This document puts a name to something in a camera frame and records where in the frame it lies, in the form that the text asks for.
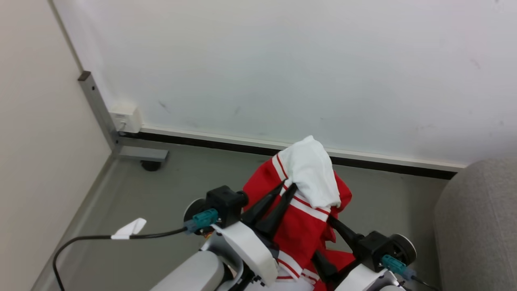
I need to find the white wall socket box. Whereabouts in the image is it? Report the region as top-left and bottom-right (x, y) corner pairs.
(109, 103), (143, 134)

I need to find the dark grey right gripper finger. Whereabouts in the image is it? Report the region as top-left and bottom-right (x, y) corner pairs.
(313, 250), (339, 284)
(328, 216), (361, 251)

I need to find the teal cable connector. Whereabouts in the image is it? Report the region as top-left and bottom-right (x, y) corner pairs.
(185, 209), (220, 234)
(380, 254), (417, 282)

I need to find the thin black cable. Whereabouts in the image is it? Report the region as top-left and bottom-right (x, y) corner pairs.
(412, 276), (441, 291)
(52, 227), (189, 291)

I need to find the grey metal frame post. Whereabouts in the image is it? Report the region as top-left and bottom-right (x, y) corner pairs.
(78, 71), (169, 163)

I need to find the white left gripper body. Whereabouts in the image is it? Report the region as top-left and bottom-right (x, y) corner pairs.
(211, 221), (280, 285)

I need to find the black white baseboard strip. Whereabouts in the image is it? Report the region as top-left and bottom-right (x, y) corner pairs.
(139, 126), (466, 180)

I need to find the white cloth garment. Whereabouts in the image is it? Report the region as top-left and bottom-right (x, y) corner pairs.
(278, 135), (342, 209)

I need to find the grey fabric sofa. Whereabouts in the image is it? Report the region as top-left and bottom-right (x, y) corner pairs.
(433, 157), (517, 291)

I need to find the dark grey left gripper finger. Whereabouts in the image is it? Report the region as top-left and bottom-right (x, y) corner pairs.
(255, 183), (299, 239)
(241, 180), (287, 227)

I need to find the white tape tag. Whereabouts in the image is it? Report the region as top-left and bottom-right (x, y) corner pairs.
(111, 218), (147, 240)

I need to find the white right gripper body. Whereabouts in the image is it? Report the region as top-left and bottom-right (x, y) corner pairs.
(333, 264), (405, 291)

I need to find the red white striped garment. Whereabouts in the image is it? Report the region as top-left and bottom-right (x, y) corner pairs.
(242, 152), (356, 291)

